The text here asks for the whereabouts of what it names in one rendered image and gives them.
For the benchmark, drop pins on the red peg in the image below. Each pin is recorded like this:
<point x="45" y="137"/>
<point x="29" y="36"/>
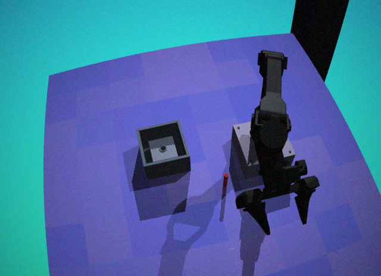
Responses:
<point x="225" y="180"/>

